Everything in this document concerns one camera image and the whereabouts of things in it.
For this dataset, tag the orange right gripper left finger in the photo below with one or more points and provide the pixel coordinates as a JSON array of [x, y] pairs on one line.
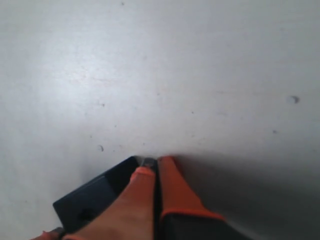
[[129, 217]]

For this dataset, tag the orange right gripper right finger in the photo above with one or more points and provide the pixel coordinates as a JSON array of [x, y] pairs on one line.
[[183, 215]]

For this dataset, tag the black rectangular adapter box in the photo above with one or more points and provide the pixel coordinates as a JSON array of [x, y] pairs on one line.
[[82, 205]]

